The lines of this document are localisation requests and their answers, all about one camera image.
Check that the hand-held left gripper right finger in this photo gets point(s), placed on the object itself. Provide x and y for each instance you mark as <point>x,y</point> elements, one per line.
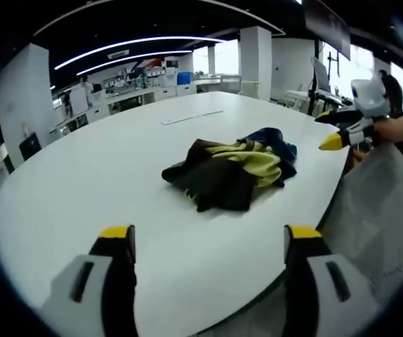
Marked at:
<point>331,281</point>

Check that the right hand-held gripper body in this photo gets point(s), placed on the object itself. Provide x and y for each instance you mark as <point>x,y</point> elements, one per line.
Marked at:
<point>369,96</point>

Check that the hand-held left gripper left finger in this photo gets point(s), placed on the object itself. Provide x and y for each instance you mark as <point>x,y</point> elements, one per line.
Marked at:
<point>82,281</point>

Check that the dark and yellow garment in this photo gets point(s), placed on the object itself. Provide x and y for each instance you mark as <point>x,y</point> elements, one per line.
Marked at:
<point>229,172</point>

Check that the person's right hand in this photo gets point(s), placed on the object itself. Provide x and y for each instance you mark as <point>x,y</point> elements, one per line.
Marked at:
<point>385,130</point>

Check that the monitor on black stand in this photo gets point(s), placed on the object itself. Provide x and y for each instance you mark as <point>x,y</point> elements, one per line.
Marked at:
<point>322,75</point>

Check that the white side desk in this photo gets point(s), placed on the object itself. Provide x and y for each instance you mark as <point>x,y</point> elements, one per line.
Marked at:
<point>298,96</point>

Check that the white plastic bag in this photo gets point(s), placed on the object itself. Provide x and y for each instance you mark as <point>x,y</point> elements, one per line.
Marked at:
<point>377,210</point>

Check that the blue storage box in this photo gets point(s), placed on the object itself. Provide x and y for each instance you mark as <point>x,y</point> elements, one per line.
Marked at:
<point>184,78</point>

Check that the white rolling board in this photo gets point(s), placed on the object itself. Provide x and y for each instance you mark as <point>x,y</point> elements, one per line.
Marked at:
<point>79,100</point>

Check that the short ceiling light strip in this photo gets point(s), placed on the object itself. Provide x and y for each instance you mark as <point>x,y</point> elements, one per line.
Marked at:
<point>131,59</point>

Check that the long ceiling light strip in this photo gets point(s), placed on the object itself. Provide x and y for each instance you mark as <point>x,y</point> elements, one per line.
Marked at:
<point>135,44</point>

